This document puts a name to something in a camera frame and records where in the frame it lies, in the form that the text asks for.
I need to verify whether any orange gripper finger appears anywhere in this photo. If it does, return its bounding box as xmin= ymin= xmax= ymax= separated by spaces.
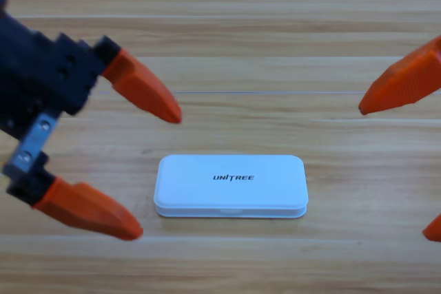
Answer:
xmin=358 ymin=35 xmax=441 ymax=116
xmin=422 ymin=213 xmax=441 ymax=242
xmin=32 ymin=176 xmax=144 ymax=242

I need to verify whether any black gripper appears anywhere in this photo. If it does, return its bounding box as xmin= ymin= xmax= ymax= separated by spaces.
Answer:
xmin=0 ymin=0 xmax=183 ymax=207

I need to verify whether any white Unitree pencil case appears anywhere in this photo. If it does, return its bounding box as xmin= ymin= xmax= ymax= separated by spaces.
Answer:
xmin=153 ymin=154 xmax=309 ymax=219

